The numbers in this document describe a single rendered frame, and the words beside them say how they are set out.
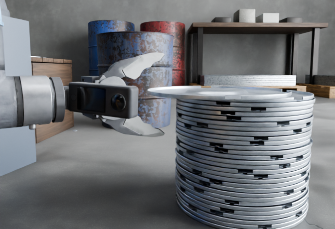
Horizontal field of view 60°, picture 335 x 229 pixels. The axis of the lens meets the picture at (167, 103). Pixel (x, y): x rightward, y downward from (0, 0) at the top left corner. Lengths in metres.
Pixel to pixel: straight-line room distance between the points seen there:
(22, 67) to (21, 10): 3.73
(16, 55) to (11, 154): 0.29
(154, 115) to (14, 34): 0.77
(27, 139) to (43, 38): 3.58
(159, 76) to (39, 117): 1.06
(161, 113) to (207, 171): 0.96
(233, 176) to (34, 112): 0.35
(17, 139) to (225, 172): 0.65
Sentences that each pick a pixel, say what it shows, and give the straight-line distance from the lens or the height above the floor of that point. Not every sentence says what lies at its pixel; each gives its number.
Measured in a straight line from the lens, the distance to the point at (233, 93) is 0.56.
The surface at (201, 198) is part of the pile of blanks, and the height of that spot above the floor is 0.05.
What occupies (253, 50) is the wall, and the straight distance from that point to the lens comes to 4.40.
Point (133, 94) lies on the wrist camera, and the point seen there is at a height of 0.26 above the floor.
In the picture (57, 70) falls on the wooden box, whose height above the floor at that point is 0.29.
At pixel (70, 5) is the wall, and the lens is 4.47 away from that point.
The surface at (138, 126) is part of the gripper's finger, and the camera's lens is 0.51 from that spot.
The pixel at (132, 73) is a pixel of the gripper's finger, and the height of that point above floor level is 0.29.
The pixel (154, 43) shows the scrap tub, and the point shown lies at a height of 0.43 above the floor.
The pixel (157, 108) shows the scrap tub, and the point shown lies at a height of 0.10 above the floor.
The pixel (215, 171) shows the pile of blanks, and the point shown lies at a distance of 0.56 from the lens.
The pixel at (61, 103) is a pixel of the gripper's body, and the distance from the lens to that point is 0.45.
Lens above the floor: 0.30
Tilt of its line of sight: 7 degrees down
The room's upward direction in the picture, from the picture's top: straight up
